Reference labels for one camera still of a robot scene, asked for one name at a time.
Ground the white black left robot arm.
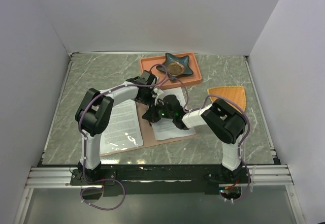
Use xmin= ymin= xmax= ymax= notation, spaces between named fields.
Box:
xmin=75 ymin=71 xmax=159 ymax=184

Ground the aluminium frame rail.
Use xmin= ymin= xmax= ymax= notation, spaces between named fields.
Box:
xmin=25 ymin=165 xmax=294 ymax=188

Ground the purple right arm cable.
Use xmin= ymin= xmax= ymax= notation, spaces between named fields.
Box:
xmin=152 ymin=74 xmax=252 ymax=174

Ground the orange woven rattan basket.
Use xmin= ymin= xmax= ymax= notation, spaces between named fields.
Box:
xmin=207 ymin=86 xmax=246 ymax=111

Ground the dark blue star dish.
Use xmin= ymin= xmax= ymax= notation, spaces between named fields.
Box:
xmin=156 ymin=53 xmax=193 ymax=81

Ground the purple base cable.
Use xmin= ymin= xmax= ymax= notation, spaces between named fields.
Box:
xmin=80 ymin=178 xmax=126 ymax=211
xmin=223 ymin=168 xmax=254 ymax=204

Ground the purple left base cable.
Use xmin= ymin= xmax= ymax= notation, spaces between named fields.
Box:
xmin=80 ymin=178 xmax=126 ymax=211

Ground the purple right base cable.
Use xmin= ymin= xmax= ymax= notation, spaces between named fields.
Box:
xmin=223 ymin=168 xmax=254 ymax=204

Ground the orange rectangular tray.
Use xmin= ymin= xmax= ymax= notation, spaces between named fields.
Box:
xmin=140 ymin=52 xmax=202 ymax=90

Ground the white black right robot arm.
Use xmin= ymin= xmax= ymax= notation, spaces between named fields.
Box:
xmin=142 ymin=94 xmax=248 ymax=183

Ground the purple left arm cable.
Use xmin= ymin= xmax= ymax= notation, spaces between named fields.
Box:
xmin=78 ymin=63 xmax=170 ymax=164

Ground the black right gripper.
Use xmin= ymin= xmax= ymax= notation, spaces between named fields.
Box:
xmin=142 ymin=100 xmax=175 ymax=123

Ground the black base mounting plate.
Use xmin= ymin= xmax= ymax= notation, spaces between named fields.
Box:
xmin=70 ymin=164 xmax=250 ymax=197

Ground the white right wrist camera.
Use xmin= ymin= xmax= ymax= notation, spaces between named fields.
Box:
xmin=153 ymin=87 xmax=164 ymax=106

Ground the printed white paper sheet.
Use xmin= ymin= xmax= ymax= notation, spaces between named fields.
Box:
xmin=100 ymin=100 xmax=143 ymax=155

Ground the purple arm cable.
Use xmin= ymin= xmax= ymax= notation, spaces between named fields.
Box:
xmin=78 ymin=63 xmax=170 ymax=164
xmin=152 ymin=74 xmax=252 ymax=174

